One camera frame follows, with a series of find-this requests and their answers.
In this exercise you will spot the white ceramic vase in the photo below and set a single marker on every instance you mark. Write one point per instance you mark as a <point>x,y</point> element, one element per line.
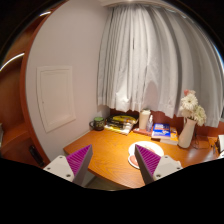
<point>186,135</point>

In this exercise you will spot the small clear bottle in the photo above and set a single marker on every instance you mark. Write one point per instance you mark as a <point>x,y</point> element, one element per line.
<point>150,123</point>

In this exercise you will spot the white round mouse pad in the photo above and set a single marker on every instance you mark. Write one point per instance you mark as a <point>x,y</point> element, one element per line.
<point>146,144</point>

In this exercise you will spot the white cylindrical container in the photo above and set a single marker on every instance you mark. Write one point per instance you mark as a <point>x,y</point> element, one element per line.
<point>143,118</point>

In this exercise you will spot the orange book under blue book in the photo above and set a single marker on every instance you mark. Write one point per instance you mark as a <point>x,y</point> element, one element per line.
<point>173,140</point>

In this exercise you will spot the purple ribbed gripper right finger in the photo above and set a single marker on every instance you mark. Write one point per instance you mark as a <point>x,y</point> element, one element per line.
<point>152,166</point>

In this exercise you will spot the white sheer curtain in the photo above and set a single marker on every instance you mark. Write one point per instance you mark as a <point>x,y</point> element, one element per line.
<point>150,55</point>

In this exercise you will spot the dark ceramic mug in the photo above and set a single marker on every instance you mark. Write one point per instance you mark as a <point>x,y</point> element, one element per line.
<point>97,123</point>

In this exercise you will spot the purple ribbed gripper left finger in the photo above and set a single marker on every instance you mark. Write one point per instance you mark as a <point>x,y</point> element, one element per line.
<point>72,167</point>

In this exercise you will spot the stack of dark books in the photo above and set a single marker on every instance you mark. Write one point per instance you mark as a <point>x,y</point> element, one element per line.
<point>122,124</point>

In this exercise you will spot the white access panel door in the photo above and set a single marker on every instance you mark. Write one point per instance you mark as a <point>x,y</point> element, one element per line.
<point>55,96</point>

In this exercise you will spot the brown wooden cabinet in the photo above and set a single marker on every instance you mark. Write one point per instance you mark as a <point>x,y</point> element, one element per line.
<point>19,142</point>

